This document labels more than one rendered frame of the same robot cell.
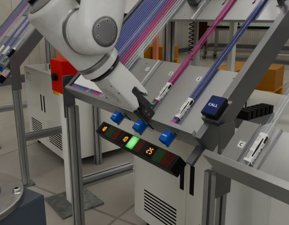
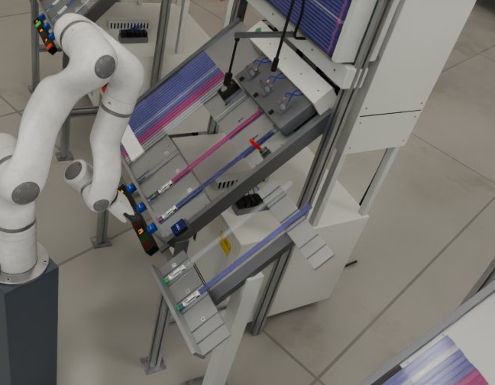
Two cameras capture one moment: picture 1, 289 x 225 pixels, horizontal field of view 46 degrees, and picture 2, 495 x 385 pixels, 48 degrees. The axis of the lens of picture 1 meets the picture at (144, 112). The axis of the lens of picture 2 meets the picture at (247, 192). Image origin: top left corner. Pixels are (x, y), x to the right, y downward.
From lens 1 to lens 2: 1.30 m
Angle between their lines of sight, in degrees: 22
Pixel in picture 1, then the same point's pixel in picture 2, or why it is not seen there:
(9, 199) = (40, 268)
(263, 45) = (231, 191)
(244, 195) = (220, 260)
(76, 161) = not seen: hidden behind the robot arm
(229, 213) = (211, 266)
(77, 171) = not seen: hidden behind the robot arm
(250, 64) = (216, 202)
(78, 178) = not seen: hidden behind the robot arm
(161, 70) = (173, 162)
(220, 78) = (199, 199)
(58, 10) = (79, 183)
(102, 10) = (100, 197)
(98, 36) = (96, 208)
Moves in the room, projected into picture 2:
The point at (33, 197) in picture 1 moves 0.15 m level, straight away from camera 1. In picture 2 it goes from (53, 267) to (56, 233)
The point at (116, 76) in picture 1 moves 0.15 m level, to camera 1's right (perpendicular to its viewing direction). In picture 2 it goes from (112, 208) to (158, 221)
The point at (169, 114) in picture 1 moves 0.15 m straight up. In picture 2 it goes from (161, 208) to (166, 176)
